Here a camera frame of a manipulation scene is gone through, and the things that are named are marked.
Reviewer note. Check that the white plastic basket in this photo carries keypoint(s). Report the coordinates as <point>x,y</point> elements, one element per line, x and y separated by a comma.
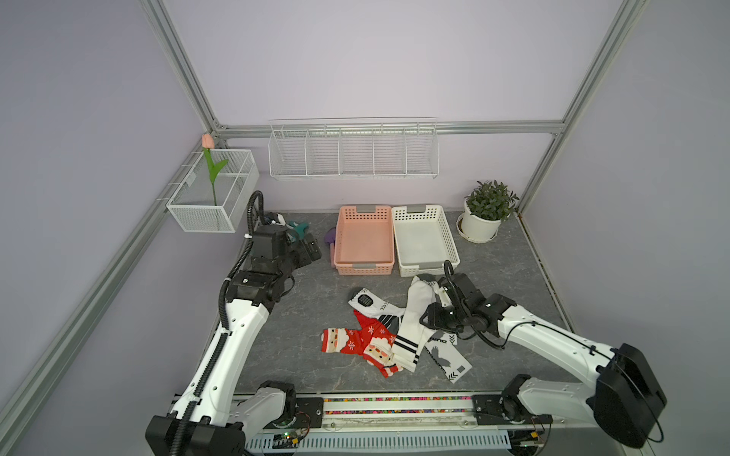
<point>423,240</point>

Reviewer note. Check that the white sock grey bird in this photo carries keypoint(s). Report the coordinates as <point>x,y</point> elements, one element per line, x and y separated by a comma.
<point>452,363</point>

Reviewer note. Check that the potted green plant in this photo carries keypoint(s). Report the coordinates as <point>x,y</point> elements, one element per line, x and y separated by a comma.
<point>485,209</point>

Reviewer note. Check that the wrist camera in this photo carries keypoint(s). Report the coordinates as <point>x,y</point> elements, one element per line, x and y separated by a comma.
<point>443,297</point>
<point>275,218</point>

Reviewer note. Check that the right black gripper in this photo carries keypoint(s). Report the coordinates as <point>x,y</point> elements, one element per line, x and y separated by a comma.
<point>431,317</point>

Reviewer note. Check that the white sock hexagon patch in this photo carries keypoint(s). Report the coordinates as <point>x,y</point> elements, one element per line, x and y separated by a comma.
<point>367,303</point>

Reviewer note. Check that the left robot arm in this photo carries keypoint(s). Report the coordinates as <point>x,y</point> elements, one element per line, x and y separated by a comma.
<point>262,275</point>

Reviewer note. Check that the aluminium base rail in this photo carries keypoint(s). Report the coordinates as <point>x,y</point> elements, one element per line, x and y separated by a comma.
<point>399,411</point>

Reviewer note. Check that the white mesh wall box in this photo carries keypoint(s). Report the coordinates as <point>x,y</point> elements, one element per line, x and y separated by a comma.
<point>212,196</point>

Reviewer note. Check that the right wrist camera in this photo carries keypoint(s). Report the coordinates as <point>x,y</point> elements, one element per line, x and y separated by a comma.
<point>443,297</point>

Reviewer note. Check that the white wire wall shelf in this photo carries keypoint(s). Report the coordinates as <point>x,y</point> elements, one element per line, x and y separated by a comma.
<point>379,148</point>

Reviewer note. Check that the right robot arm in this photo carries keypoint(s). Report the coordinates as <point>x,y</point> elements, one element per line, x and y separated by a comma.
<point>614,388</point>

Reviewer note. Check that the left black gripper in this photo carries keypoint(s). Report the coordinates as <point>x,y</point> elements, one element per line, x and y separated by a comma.
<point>306,258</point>

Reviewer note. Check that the red santa sock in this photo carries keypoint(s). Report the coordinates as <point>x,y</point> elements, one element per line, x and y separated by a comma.
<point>376,345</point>
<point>346,341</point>

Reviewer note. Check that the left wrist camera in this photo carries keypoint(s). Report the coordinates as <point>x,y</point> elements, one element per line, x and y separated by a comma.
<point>275,218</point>

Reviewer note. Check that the red santa sock left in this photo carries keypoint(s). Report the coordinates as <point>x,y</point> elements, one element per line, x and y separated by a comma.
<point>346,341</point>

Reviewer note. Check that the purple pink garden trowel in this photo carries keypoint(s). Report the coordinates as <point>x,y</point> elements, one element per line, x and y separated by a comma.
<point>330,237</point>

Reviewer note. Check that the pink plastic basket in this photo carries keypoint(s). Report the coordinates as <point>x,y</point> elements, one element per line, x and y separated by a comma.
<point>365,241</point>

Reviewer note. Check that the green garden glove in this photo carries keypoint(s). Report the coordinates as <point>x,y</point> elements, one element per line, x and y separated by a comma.
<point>297,231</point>

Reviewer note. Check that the artificial pink tulip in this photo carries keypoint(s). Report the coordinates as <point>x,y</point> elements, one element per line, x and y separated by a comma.
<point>214,167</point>

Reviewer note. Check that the white black striped sock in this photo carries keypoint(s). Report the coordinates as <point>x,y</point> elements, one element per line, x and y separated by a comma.
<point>412,335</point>

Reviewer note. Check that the red santa sock right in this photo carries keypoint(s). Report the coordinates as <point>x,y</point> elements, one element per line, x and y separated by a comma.
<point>376,345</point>

